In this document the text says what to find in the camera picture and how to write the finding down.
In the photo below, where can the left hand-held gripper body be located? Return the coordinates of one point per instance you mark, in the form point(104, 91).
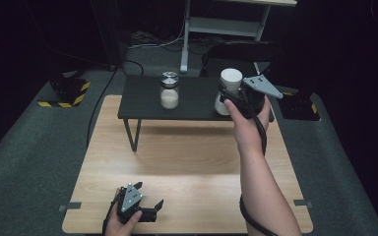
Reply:
point(131, 209)

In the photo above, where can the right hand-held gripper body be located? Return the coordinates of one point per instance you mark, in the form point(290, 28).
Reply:
point(254, 96)

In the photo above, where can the white plastic bottle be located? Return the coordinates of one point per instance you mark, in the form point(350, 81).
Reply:
point(230, 82)

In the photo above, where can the black shelf with metal legs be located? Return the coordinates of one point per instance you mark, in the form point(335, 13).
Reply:
point(190, 98)

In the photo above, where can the glass jar with metal lid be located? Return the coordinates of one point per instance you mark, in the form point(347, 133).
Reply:
point(169, 90)

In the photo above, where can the person's left hand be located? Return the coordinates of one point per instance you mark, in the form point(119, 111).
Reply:
point(118, 227)

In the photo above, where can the person's right hand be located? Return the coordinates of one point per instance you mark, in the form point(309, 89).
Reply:
point(247, 129)

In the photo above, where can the black chair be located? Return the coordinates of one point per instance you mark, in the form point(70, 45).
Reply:
point(236, 55)

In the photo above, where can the black stand base striped tape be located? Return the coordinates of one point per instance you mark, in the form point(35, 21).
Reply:
point(297, 106)
point(67, 93)

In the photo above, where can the grey tape strip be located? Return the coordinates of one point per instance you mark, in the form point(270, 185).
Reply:
point(69, 206)
point(303, 203)

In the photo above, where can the white metal desk frame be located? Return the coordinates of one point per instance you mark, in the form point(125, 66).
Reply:
point(223, 26)

